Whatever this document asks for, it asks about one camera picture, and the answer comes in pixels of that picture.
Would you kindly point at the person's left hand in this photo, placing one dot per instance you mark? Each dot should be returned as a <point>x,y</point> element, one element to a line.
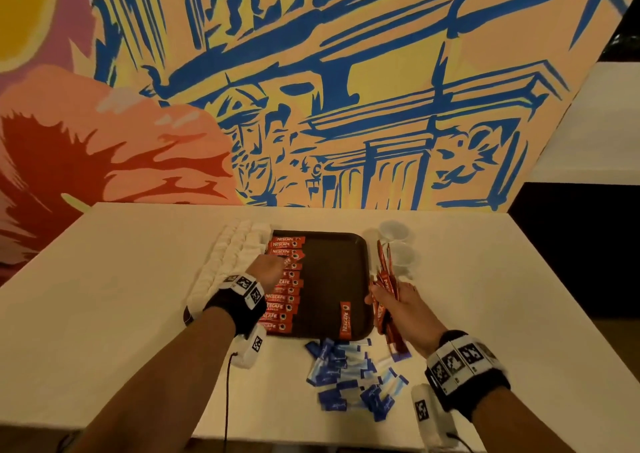
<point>268,271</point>

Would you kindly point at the person's right hand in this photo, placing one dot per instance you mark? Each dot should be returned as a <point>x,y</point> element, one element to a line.
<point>410,318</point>

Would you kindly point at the row of red Nescafe sachets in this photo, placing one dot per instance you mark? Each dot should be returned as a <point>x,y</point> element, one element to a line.
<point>284,288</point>

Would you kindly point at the row of tea bags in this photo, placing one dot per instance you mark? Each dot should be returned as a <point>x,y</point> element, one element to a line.
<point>225,258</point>

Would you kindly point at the dark brown tray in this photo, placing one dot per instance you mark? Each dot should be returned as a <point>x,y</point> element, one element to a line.
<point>330,268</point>

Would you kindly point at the single red coffee stick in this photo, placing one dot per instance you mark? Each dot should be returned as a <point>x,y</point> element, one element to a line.
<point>346,320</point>

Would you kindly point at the pile of blue sugar sachets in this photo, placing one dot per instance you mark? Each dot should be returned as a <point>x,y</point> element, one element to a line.
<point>350,378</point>

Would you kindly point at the person's left forearm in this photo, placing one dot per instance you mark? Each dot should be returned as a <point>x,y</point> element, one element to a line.
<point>160,388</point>

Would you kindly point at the black left wristband with markers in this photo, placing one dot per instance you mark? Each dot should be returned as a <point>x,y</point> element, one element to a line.
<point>240,303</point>

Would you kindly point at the black wristband with markers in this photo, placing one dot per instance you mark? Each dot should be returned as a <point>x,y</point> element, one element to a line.
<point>465,373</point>
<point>240,303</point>

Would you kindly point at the small white cup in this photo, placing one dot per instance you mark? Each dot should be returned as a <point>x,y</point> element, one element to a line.
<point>402,258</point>
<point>395,230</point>

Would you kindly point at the black right wristband with markers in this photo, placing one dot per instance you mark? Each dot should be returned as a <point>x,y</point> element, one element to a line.
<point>465,373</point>

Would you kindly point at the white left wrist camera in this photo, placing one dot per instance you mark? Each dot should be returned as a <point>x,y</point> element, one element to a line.
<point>252,346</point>

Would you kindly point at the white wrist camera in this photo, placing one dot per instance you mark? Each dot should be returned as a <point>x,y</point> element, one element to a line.
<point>430,418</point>
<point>252,346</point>

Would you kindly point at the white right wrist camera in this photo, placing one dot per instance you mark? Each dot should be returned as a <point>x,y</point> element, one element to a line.
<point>430,418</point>

